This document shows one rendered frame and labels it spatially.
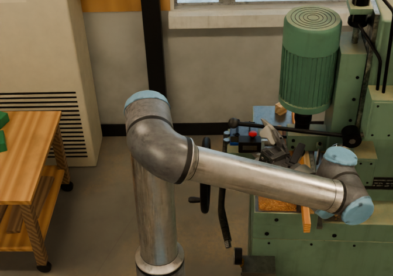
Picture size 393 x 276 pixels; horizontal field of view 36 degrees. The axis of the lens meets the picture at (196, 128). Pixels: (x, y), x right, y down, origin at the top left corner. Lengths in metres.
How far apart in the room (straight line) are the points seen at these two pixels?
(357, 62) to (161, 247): 0.81
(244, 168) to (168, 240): 0.41
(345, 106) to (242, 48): 1.49
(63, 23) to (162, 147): 1.76
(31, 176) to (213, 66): 1.26
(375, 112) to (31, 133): 1.77
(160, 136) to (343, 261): 1.11
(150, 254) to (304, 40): 0.78
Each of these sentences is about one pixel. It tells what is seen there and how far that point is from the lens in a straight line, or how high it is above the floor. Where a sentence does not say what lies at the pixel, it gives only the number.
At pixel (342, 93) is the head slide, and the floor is 1.24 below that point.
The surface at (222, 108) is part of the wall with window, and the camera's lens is 3.62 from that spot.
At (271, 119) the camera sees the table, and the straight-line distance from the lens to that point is 2.38.
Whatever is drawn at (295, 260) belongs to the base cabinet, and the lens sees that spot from 2.27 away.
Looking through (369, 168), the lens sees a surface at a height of 1.04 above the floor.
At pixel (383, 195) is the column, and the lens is 2.22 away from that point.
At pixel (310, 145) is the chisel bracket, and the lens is 2.12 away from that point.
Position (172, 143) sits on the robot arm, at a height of 1.47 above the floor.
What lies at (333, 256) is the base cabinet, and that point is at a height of 0.63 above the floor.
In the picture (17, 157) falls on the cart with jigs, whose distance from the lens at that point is 2.92.
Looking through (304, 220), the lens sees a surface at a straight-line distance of 1.93.
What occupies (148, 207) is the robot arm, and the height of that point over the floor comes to 1.17.
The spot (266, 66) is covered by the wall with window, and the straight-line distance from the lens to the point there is 3.46.
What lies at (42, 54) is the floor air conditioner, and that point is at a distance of 3.16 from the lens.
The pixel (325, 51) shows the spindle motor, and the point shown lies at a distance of 1.85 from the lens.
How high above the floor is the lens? 2.34
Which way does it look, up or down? 38 degrees down
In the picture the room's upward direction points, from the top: 2 degrees counter-clockwise
